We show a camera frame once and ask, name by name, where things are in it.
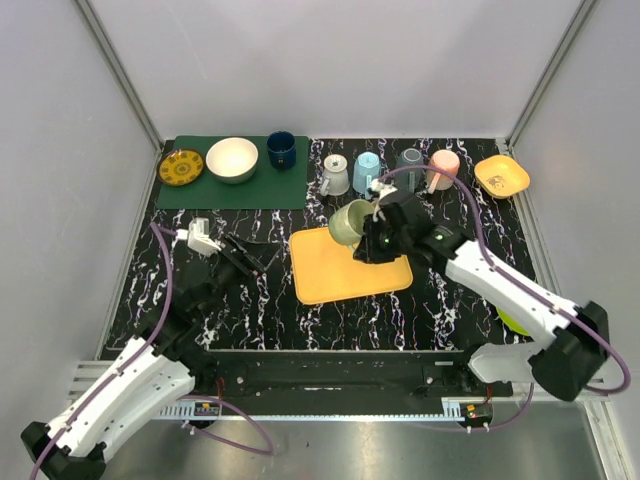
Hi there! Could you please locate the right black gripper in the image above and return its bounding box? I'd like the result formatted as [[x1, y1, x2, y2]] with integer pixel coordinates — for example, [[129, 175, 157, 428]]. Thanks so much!
[[354, 214, 411, 265]]

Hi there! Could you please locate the light green mug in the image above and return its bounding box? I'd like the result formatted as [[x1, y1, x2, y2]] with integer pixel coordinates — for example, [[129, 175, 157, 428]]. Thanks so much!
[[328, 199, 375, 252]]

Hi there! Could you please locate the pink mug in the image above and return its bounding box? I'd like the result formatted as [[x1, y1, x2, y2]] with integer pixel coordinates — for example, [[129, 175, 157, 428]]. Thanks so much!
[[425, 149, 460, 194]]

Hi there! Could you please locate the white grey mug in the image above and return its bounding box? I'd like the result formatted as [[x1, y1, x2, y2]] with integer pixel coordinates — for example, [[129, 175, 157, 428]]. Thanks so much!
[[319, 154, 350, 197]]

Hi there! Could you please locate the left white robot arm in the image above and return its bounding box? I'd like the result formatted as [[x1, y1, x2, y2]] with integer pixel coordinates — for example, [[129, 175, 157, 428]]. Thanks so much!
[[21, 234, 280, 479]]

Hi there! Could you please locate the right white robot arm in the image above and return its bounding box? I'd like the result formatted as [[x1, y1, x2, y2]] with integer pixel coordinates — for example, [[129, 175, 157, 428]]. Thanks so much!
[[353, 182, 609, 401]]

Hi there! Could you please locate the dark grey mug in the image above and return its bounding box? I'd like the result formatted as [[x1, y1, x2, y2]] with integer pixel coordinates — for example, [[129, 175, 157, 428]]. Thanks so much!
[[394, 148, 424, 193]]

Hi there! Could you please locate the light blue mug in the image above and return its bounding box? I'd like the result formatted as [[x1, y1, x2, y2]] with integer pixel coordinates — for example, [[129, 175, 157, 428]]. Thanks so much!
[[352, 152, 381, 200]]

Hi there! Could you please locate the dark blue mug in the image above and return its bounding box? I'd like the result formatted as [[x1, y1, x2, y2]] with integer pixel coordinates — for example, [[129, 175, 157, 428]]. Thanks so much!
[[266, 131, 296, 170]]

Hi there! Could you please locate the orange plastic tray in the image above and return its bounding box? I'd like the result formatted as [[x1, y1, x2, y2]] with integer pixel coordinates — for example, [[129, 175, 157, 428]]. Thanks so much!
[[289, 227, 413, 305]]

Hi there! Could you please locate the dark green mat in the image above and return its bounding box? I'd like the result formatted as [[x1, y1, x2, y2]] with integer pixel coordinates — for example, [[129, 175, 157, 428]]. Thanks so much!
[[156, 135, 310, 210]]

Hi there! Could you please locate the white ceramic bowl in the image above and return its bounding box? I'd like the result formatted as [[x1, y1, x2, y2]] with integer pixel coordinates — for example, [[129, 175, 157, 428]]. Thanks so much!
[[205, 137, 259, 185]]

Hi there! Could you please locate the yellow square bowl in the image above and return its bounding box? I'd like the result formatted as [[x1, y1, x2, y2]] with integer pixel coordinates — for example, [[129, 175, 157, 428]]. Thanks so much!
[[474, 155, 530, 199]]

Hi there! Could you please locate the yellow patterned plate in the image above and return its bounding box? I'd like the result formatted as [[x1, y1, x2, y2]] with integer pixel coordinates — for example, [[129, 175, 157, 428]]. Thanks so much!
[[156, 149, 205, 187]]

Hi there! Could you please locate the lime green bowl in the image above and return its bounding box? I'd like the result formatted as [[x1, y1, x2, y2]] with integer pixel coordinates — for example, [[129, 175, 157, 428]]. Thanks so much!
[[496, 308, 529, 336]]

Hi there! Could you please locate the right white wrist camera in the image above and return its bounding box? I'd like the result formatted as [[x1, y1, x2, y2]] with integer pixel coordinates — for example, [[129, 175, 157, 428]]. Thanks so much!
[[369, 178, 397, 222]]

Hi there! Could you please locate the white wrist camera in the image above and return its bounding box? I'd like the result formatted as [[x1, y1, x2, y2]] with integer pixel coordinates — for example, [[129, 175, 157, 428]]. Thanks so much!
[[176, 217, 223, 257], [369, 178, 397, 222]]

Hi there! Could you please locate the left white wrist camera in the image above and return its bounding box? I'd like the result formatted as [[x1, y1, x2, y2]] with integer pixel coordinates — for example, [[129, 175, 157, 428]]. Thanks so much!
[[176, 217, 223, 257]]

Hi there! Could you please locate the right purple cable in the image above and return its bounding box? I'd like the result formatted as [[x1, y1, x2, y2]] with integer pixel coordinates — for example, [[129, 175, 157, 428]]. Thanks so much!
[[372, 165, 632, 435]]

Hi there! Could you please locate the purple cable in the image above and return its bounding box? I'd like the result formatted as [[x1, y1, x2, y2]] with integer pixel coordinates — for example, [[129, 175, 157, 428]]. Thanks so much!
[[372, 165, 632, 435], [29, 223, 275, 480]]

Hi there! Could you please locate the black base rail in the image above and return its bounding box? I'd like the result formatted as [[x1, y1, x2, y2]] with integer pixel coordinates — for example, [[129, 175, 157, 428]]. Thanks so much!
[[185, 350, 513, 398]]

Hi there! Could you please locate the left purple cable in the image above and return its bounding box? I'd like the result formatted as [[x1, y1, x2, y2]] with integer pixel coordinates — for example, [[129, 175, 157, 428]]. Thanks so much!
[[29, 223, 275, 480]]

